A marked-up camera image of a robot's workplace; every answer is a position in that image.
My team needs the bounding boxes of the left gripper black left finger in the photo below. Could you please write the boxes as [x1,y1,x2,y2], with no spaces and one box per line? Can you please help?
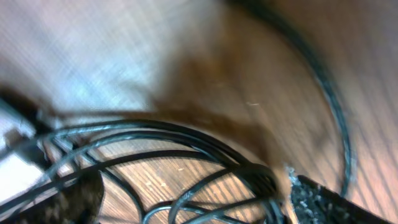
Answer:
[2,172,104,224]

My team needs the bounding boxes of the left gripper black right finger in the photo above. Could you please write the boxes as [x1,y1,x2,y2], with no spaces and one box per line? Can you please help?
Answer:
[287,167,390,224]

